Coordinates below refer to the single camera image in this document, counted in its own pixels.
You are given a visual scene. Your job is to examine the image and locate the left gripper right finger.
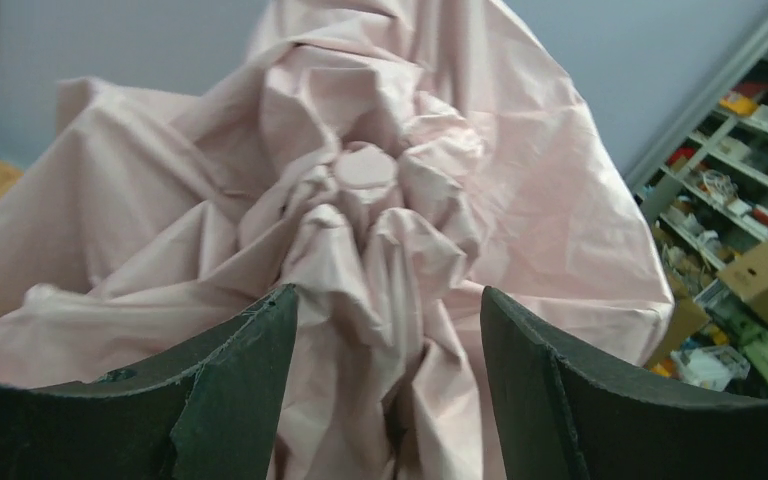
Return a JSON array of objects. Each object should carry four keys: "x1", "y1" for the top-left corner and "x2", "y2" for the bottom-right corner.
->
[{"x1": 480, "y1": 287, "x2": 768, "y2": 479}]

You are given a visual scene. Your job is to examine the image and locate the metal storage shelving rack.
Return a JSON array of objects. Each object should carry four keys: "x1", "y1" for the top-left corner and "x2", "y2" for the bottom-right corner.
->
[{"x1": 633, "y1": 13, "x2": 768, "y2": 398}]

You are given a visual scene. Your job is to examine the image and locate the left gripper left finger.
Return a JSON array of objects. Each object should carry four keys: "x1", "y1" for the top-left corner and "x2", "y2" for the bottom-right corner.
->
[{"x1": 0, "y1": 285, "x2": 298, "y2": 479}]

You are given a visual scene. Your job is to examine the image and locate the pink folding umbrella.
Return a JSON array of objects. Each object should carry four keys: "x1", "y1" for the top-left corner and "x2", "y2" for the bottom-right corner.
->
[{"x1": 0, "y1": 1, "x2": 674, "y2": 479}]

